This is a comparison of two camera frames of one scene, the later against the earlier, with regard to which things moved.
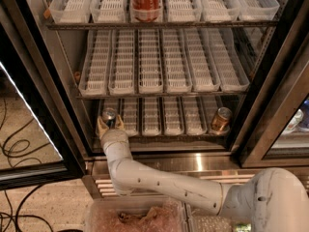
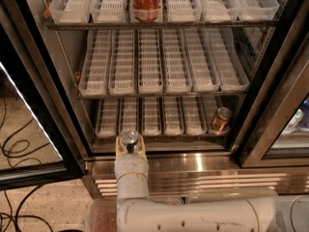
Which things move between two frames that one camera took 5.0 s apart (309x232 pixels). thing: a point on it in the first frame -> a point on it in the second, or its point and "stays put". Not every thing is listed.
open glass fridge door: [39, 144] stays put
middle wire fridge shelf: [102, 97] stays put
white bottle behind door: [295, 121] stays put
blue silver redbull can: [109, 116] -> [129, 137]
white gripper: [113, 135] -> [131, 165]
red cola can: [146, 4] stays put
